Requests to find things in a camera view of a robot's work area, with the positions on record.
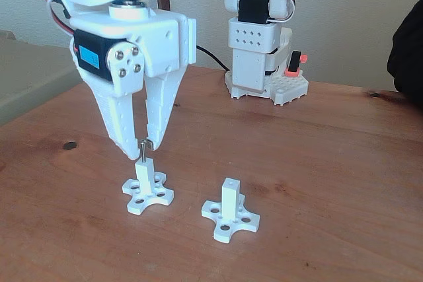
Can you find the silver metal screw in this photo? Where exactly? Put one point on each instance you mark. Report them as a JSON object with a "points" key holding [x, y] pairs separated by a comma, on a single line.
{"points": [[142, 155]]}

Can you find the olive plastic bin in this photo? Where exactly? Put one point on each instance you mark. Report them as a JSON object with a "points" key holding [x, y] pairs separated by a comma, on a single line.
{"points": [[29, 70]]}

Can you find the orange and black clamp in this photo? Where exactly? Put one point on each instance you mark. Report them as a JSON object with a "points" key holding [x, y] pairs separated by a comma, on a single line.
{"points": [[295, 60]]}

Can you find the person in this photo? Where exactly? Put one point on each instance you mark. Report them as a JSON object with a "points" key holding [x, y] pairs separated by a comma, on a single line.
{"points": [[409, 57]]}

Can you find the white cross-base post stand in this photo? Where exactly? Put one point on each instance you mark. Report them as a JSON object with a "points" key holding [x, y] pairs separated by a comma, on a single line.
{"points": [[229, 196], [145, 173]]}

